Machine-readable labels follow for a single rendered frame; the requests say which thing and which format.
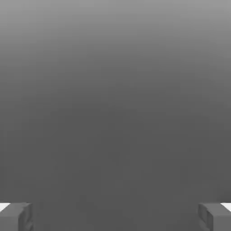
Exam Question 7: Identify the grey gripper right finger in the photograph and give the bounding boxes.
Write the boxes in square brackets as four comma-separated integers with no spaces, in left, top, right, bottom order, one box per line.
[197,202,231,231]

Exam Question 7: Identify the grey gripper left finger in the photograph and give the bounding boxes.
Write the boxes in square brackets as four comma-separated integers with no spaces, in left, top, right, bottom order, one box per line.
[0,202,34,231]

